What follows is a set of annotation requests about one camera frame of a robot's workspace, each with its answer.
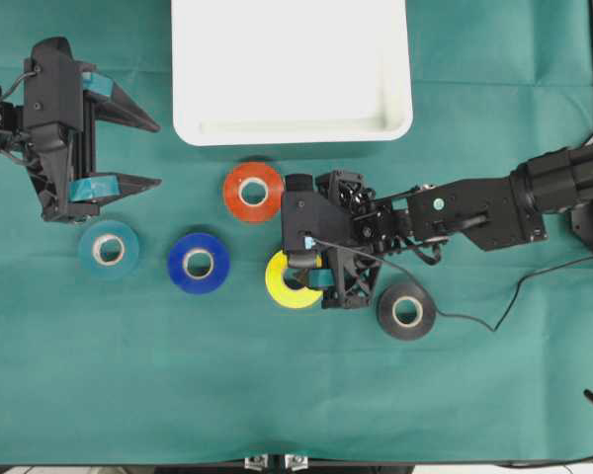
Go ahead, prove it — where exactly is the black right camera cable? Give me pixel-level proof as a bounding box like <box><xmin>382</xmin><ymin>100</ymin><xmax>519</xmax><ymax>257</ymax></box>
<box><xmin>305</xmin><ymin>236</ymin><xmax>593</xmax><ymax>333</ymax></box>

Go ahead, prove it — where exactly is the black tape roll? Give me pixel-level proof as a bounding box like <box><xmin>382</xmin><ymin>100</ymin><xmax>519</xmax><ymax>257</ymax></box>
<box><xmin>378</xmin><ymin>281</ymin><xmax>436</xmax><ymax>341</ymax></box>

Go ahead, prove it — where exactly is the teal tape roll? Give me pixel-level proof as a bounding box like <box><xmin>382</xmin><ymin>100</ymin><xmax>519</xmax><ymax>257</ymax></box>
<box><xmin>78</xmin><ymin>220</ymin><xmax>140</xmax><ymax>280</ymax></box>

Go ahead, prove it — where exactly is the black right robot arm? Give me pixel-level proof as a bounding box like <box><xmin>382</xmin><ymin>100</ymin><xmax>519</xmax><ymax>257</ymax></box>
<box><xmin>281</xmin><ymin>136</ymin><xmax>593</xmax><ymax>309</ymax></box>

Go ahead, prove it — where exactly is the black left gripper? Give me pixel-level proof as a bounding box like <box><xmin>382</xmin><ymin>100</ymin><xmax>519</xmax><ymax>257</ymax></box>
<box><xmin>22</xmin><ymin>37</ymin><xmax>162</xmax><ymax>222</ymax></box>

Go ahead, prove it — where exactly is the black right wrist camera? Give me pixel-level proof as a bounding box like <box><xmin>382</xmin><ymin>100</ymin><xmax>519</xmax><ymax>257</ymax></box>
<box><xmin>281</xmin><ymin>174</ymin><xmax>351</xmax><ymax>256</ymax></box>

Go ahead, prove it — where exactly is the metal table clamp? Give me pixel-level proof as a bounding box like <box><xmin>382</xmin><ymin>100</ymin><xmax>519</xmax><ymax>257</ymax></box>
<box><xmin>244</xmin><ymin>454</ymin><xmax>270</xmax><ymax>472</ymax></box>
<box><xmin>284</xmin><ymin>454</ymin><xmax>309</xmax><ymax>472</ymax></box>

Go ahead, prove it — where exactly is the white plastic case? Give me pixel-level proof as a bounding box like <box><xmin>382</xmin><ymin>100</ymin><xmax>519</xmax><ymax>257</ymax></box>
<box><xmin>171</xmin><ymin>1</ymin><xmax>413</xmax><ymax>146</ymax></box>

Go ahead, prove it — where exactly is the red tape roll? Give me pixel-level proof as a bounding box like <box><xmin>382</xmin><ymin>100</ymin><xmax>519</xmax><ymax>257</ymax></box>
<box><xmin>222</xmin><ymin>161</ymin><xmax>285</xmax><ymax>224</ymax></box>

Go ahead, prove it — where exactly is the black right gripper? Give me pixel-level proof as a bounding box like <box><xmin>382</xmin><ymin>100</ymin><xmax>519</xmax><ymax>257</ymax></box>
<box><xmin>281</xmin><ymin>170</ymin><xmax>383</xmax><ymax>309</ymax></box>

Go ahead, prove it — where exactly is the yellow tape roll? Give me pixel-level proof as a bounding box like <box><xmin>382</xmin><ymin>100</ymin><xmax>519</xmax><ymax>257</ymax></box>
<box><xmin>265</xmin><ymin>251</ymin><xmax>323</xmax><ymax>309</ymax></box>

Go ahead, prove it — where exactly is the metal table clamp left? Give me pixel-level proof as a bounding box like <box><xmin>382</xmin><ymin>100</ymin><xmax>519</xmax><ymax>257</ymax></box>
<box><xmin>244</xmin><ymin>454</ymin><xmax>270</xmax><ymax>472</ymax></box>

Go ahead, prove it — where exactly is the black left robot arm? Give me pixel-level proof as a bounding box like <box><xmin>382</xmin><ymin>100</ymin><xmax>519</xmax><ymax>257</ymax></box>
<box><xmin>0</xmin><ymin>37</ymin><xmax>161</xmax><ymax>223</ymax></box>

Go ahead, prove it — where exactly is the blue tape roll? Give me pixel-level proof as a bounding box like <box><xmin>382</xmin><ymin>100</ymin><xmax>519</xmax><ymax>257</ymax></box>
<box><xmin>167</xmin><ymin>232</ymin><xmax>230</xmax><ymax>294</ymax></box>

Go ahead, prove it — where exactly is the metal table clamp right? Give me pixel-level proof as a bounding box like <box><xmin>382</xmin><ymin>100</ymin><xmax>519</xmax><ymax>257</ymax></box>
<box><xmin>284</xmin><ymin>454</ymin><xmax>309</xmax><ymax>472</ymax></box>

